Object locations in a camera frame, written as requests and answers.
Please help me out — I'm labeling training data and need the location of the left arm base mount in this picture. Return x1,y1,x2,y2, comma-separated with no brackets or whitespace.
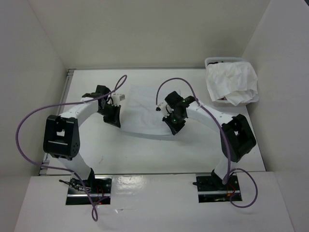
59,177,112,205

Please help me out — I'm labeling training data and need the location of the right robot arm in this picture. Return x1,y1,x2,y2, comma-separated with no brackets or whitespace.
156,91,257,190

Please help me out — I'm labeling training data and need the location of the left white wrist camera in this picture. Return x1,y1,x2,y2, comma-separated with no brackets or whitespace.
111,93,125,106

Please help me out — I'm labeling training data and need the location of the purple cable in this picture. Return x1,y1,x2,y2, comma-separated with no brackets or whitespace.
155,77,258,208
14,74,128,222

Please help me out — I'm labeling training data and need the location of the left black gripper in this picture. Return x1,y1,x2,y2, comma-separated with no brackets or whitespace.
97,103,121,128

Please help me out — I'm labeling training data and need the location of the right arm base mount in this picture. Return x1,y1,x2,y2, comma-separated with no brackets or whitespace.
192,174,242,203

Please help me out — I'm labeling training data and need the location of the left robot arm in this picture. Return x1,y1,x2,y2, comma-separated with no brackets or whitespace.
43,85,125,193

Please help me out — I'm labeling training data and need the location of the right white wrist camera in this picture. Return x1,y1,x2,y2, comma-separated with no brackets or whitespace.
155,102,173,118

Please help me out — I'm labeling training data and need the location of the aluminium table edge rail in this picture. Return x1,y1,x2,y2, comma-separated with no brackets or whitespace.
38,69,76,176

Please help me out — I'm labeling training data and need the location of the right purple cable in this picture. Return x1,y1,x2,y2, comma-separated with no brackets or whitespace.
155,77,258,208

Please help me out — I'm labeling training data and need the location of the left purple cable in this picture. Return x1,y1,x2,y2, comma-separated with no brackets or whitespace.
14,74,128,222

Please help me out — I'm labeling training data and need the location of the white pleated skirt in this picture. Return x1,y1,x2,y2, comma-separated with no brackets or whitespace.
206,61,258,106

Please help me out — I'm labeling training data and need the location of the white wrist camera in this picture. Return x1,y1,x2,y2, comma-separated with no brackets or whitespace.
111,93,125,106
155,102,173,118

